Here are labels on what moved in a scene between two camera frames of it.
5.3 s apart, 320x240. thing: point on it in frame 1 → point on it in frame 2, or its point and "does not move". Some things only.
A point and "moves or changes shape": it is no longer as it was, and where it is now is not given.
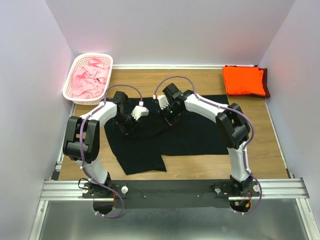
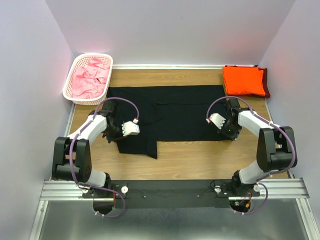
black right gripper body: x=170 y=113 → x=230 y=130
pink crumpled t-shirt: x=88 y=82 does not move
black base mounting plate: x=160 y=194 does not move
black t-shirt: x=140 y=150 moves or changes shape
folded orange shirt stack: x=246 y=93 does not move
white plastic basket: x=89 y=79 does not move
